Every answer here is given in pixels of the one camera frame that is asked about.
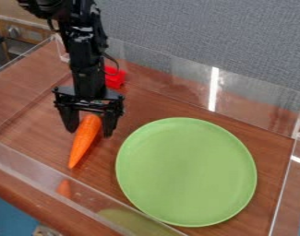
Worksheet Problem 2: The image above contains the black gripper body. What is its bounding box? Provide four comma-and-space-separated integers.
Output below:
52, 86, 123, 117

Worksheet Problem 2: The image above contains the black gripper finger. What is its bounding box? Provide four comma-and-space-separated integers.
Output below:
57, 107, 79, 133
102, 111, 118, 137

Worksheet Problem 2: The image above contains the orange toy carrot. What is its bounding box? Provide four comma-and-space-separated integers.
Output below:
68, 113, 102, 169

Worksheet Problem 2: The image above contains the green round plate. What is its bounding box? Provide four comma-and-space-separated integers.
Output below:
115, 117, 257, 227

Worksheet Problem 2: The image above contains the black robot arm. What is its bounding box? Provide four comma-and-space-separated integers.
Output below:
16, 0, 123, 137

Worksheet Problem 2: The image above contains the red plastic block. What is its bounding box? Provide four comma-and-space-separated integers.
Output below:
104, 65, 126, 89

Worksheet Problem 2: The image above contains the black cable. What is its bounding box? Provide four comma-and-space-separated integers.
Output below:
102, 52, 120, 77

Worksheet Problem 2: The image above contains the clear acrylic enclosure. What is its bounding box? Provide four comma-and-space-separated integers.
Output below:
0, 40, 300, 236

